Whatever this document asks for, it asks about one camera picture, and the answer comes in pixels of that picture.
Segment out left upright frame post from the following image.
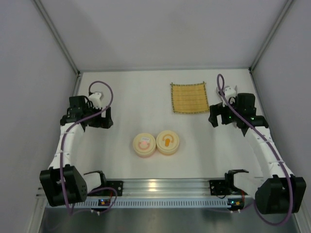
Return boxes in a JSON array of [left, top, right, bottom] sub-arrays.
[[31, 0, 81, 76]]

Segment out cream lid with pink handle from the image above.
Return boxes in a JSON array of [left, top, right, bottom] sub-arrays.
[[133, 133, 156, 152]]

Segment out orange bowl white inside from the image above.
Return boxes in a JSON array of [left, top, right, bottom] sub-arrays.
[[157, 147, 179, 156]]

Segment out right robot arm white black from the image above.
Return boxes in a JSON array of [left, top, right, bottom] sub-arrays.
[[208, 93, 307, 215]]

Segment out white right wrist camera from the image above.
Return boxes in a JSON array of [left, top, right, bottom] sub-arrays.
[[223, 86, 237, 101]]

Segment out slotted grey cable duct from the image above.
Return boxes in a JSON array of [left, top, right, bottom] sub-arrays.
[[74, 197, 253, 209]]

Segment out cream lid with orange handle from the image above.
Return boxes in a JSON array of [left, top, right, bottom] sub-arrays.
[[156, 130, 180, 149]]

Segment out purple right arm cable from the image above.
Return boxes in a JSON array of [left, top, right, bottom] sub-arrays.
[[216, 74, 292, 224]]

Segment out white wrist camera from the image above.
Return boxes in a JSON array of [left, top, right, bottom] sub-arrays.
[[88, 92, 104, 109], [223, 86, 237, 101]]

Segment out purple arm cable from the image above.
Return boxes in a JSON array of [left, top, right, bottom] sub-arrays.
[[59, 81, 117, 216], [216, 74, 292, 224]]

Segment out right upright frame post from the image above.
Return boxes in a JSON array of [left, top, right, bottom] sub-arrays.
[[248, 0, 296, 74]]

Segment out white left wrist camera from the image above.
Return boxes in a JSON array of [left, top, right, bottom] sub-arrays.
[[88, 92, 104, 109]]

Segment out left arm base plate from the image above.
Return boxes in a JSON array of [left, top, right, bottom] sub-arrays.
[[96, 180, 123, 197]]

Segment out bamboo mat green edge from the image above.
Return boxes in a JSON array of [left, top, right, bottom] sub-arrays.
[[170, 82, 209, 115]]

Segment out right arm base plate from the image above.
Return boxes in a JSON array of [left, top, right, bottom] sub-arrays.
[[209, 180, 248, 196]]

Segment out pink bowl white inside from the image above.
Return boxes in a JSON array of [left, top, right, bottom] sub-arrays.
[[135, 150, 155, 158]]

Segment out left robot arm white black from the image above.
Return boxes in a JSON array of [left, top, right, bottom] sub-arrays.
[[39, 92, 113, 207]]

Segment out aluminium frame rail front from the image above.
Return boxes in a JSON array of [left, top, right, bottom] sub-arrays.
[[36, 177, 302, 199]]

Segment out upright frame post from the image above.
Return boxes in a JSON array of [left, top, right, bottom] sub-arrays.
[[31, 0, 81, 76], [248, 0, 296, 74]]

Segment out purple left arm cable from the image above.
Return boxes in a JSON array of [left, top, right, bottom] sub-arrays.
[[59, 81, 117, 216]]

